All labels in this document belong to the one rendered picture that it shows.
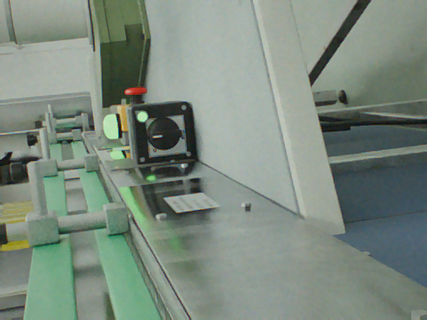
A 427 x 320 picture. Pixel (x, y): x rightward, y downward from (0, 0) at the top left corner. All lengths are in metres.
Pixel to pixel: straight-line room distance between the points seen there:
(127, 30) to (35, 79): 3.99
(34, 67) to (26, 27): 3.81
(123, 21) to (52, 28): 0.21
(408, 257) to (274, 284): 0.14
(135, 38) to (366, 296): 1.01
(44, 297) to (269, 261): 0.15
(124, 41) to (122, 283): 0.86
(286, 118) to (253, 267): 0.20
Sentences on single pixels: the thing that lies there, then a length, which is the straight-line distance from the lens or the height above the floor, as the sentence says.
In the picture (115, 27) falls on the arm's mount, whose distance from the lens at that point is 1.31.
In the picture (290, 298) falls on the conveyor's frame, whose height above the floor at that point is 0.82.
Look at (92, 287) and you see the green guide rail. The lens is 0.50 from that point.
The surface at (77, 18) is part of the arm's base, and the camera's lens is 1.48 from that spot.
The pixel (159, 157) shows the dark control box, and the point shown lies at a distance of 0.96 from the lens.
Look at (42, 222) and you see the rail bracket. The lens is 0.63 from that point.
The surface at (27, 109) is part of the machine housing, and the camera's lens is 2.54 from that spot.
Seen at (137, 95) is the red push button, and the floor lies 0.79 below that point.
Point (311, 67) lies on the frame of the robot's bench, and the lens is 2.08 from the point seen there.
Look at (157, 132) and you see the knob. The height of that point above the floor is 0.81.
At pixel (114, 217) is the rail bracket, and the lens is 0.63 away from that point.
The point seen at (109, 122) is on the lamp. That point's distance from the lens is 1.25.
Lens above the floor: 0.93
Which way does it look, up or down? 12 degrees down
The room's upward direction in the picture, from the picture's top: 97 degrees counter-clockwise
